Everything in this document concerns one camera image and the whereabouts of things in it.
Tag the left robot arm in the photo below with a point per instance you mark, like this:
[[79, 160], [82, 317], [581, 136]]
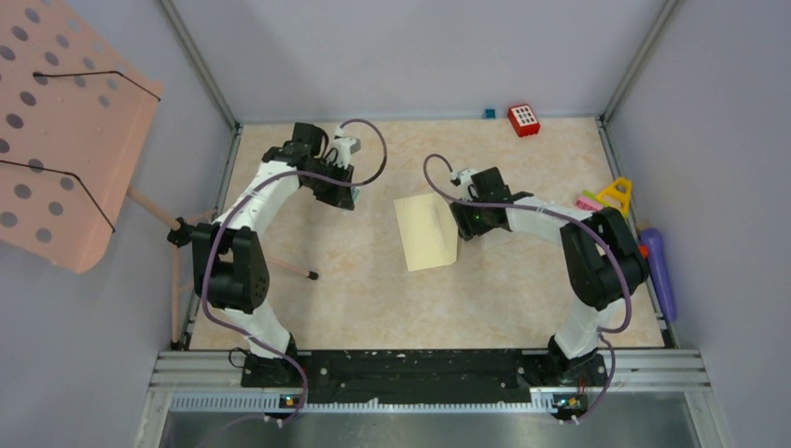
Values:
[[231, 274]]

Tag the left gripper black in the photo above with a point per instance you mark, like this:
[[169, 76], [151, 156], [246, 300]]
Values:
[[340, 195]]

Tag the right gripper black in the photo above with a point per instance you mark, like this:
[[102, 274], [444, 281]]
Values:
[[466, 227]]

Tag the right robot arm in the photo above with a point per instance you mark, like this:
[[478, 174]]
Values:
[[605, 264]]

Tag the pink small block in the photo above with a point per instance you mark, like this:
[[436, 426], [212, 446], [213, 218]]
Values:
[[587, 203]]

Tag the pink perforated music stand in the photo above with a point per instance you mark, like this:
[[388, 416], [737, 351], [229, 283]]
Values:
[[75, 116]]

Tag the red toy block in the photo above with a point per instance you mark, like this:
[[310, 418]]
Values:
[[523, 120]]

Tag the yellow green toy block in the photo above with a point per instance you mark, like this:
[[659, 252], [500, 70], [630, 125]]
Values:
[[617, 195]]

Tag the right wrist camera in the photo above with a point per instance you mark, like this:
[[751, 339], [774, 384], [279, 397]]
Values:
[[463, 177]]

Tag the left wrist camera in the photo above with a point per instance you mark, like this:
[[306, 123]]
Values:
[[344, 146]]

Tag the yellow envelope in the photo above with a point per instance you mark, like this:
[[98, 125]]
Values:
[[428, 231]]

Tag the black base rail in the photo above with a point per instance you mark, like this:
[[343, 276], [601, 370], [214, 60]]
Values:
[[419, 381]]

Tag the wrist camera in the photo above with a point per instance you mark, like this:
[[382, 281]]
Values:
[[344, 146], [463, 177]]

